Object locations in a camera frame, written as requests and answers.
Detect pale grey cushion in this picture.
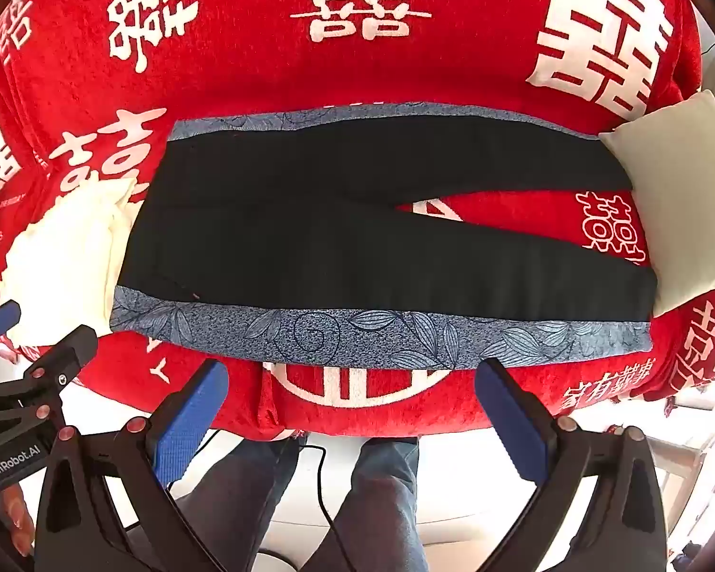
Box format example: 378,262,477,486
599,89,715,318

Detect black cable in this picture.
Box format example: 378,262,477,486
262,444,340,570

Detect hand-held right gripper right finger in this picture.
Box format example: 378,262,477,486
475,359,669,572

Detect person's right leg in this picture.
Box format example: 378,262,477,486
313,436,431,572

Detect person's left leg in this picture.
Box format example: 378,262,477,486
175,434,309,572

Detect black pants with blue trim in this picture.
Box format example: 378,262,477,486
108,108,660,370

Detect person's left hand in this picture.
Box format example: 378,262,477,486
0,482,38,560

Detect cream fluffy cloth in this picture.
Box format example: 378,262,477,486
0,177,151,347

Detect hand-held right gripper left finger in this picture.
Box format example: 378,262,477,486
32,359,230,572

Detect white cabinet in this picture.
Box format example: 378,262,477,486
643,423,715,572

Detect person's leg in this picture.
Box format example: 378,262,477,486
175,434,309,572
313,436,431,572

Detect red printed blanket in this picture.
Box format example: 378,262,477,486
0,0,715,440

